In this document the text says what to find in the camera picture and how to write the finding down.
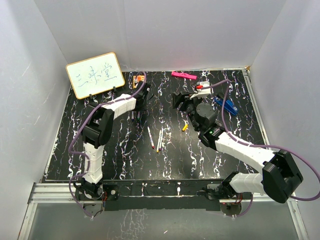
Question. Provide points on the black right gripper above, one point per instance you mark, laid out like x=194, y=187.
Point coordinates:
x=179, y=98

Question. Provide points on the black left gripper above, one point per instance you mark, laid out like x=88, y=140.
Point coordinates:
x=143, y=108

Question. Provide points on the green-tipped white pen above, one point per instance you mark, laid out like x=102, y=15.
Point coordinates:
x=138, y=116

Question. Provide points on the blue-tipped white pen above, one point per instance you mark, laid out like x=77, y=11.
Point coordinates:
x=132, y=116

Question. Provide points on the red-tipped white pen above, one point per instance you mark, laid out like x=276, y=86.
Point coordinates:
x=150, y=137

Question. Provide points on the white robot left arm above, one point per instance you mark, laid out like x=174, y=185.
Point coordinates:
x=97, y=131

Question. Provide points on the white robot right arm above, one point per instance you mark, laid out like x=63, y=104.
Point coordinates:
x=277, y=174

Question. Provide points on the yellow pen cap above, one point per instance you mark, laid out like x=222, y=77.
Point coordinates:
x=185, y=127

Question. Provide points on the purple-tipped white pen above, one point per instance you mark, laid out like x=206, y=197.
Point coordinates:
x=161, y=139

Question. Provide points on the yellow-tipped white pen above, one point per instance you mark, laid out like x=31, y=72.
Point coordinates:
x=159, y=141

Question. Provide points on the pink plastic clip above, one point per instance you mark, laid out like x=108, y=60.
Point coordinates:
x=183, y=75

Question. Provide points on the blue clamp tool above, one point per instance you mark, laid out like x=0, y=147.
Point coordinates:
x=228, y=105

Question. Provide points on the small wooden-framed whiteboard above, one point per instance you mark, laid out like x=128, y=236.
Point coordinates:
x=95, y=75

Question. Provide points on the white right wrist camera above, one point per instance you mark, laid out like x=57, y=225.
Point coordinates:
x=202, y=89

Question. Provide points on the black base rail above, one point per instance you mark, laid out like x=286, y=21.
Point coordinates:
x=116, y=195

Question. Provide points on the aluminium frame rail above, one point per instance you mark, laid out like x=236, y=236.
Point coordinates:
x=292, y=204

